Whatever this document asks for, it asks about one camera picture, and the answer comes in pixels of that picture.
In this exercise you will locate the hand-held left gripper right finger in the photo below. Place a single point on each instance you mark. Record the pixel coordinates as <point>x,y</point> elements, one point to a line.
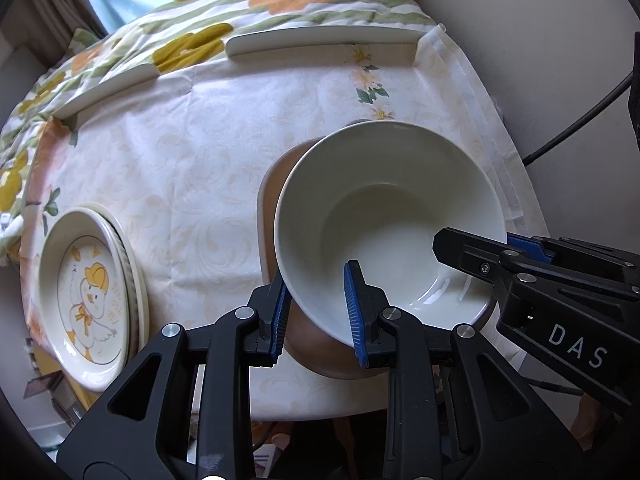
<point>352,310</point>

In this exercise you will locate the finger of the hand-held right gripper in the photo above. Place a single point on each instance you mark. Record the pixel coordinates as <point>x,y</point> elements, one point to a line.
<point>530,246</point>
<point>470,257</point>

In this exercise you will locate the small duck print dish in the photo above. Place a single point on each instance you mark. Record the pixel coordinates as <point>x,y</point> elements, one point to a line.
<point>85,300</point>

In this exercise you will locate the brown wavy-edged bowl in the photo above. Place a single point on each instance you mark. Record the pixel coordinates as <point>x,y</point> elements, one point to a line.
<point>270,200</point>

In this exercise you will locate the cream ribbed plate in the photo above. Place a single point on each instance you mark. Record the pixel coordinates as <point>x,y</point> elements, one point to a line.
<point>141,300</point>

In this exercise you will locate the orange and mustard floral sheet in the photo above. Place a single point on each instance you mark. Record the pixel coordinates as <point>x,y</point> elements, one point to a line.
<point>200,45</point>

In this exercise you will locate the pale floral tablecloth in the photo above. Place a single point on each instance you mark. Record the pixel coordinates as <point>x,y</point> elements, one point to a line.
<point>200,185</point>

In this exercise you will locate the brown curtain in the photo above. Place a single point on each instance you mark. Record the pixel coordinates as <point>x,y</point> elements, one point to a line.
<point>60,5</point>

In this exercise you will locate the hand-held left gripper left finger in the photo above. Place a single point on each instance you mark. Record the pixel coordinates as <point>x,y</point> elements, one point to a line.
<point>280,310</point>

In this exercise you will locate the plain white bowl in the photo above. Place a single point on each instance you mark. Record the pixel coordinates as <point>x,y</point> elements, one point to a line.
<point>390,210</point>

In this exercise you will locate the white flat plate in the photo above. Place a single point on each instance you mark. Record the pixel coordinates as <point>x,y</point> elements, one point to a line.
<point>320,37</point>
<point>110,87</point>

